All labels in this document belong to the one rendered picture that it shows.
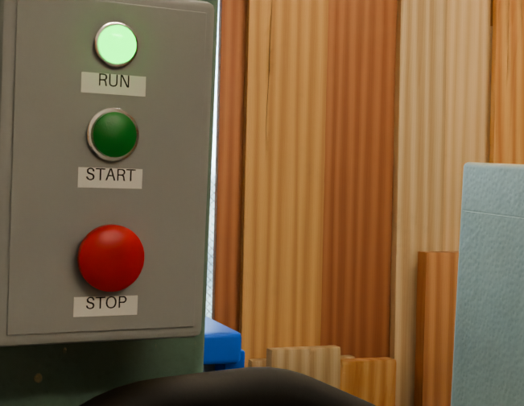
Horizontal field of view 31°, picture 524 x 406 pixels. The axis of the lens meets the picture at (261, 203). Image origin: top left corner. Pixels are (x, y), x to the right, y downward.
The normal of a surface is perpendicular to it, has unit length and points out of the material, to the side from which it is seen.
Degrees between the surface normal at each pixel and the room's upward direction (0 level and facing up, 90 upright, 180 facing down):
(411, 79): 86
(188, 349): 90
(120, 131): 88
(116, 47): 93
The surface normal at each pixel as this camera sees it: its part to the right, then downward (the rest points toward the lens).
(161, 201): 0.45, 0.07
